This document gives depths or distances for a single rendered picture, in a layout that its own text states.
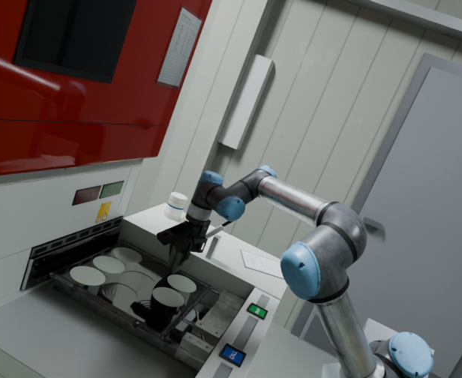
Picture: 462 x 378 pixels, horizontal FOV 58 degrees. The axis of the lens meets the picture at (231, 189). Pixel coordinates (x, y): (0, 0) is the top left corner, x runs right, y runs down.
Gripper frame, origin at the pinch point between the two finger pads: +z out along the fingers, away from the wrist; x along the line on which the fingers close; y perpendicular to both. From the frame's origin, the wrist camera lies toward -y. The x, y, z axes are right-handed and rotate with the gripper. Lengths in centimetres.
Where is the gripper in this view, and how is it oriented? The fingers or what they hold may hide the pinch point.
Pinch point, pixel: (171, 269)
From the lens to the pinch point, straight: 143.8
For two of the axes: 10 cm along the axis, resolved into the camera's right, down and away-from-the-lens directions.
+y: 6.9, 1.0, 7.2
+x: -6.2, -4.2, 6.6
